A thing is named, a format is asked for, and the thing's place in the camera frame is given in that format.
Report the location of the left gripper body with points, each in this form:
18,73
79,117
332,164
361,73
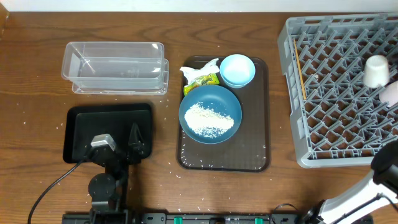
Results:
129,161

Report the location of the light blue bowl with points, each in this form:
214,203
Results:
237,70

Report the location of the wooden chopstick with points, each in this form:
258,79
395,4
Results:
299,71

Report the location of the white paper cup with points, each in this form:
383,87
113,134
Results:
376,72

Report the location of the pink cup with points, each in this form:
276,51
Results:
390,94

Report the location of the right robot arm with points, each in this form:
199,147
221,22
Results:
376,190

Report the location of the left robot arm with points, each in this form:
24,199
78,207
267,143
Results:
106,189

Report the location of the grey dishwasher rack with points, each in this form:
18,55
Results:
342,122

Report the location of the black plastic tray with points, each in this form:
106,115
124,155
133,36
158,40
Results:
85,122

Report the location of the white rice pile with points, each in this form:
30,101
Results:
207,123

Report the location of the clear plastic bin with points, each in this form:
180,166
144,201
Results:
121,67

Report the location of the crumpled white tissue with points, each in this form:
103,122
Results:
190,73

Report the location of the yellow green snack wrapper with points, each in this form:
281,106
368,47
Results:
210,79

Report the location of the brown serving tray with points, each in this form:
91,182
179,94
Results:
248,150

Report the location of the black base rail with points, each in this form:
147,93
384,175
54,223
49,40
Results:
162,218

